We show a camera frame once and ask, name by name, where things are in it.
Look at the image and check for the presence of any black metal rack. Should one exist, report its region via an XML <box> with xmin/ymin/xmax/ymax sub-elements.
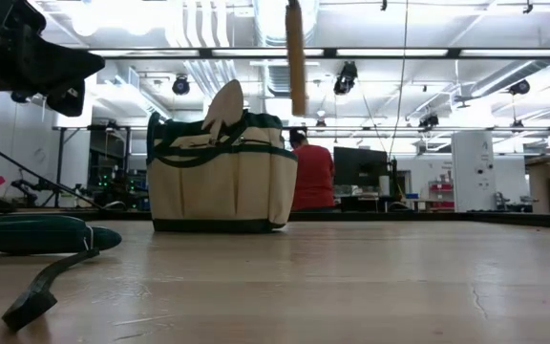
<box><xmin>53</xmin><ymin>124</ymin><xmax>133</xmax><ymax>210</ymax></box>

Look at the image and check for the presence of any narrow trowel wooden handle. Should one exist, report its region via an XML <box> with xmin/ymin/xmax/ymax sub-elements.
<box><xmin>285</xmin><ymin>0</ymin><xmax>308</xmax><ymax>118</ymax></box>

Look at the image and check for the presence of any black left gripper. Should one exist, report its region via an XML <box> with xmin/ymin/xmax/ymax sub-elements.
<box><xmin>0</xmin><ymin>0</ymin><xmax>107</xmax><ymax>118</ymax></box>

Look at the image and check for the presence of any thin grey hanging cable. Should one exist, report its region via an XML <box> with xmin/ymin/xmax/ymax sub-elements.
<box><xmin>387</xmin><ymin>0</ymin><xmax>411</xmax><ymax>161</ymax></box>

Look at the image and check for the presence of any red shelf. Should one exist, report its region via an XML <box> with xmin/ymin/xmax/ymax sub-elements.
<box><xmin>427</xmin><ymin>179</ymin><xmax>455</xmax><ymax>211</ymax></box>

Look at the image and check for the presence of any dark green pouch black strap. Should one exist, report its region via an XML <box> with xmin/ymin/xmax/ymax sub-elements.
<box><xmin>0</xmin><ymin>213</ymin><xmax>123</xmax><ymax>333</ymax></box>

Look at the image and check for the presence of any white square pillar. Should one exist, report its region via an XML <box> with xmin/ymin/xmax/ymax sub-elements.
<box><xmin>450</xmin><ymin>131</ymin><xmax>498</xmax><ymax>213</ymax></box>

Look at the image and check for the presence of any wide silver trowel wooden handle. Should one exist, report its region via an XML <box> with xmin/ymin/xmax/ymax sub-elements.
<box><xmin>201</xmin><ymin>78</ymin><xmax>245</xmax><ymax>143</ymax></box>

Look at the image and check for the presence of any black aluminium table frame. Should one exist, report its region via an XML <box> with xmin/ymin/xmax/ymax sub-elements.
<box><xmin>0</xmin><ymin>208</ymin><xmax>550</xmax><ymax>231</ymax></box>

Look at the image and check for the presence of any black computer monitor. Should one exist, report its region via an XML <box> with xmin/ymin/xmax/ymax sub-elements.
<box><xmin>332</xmin><ymin>146</ymin><xmax>390</xmax><ymax>188</ymax></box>

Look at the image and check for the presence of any beige green gardening bag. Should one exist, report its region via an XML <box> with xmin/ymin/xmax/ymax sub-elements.
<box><xmin>145</xmin><ymin>108</ymin><xmax>300</xmax><ymax>235</ymax></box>

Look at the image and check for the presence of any person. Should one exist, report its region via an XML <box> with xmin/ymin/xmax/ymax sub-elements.
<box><xmin>287</xmin><ymin>127</ymin><xmax>336</xmax><ymax>213</ymax></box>

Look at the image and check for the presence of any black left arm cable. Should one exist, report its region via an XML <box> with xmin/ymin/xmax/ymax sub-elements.
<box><xmin>0</xmin><ymin>133</ymin><xmax>128</xmax><ymax>211</ymax></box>

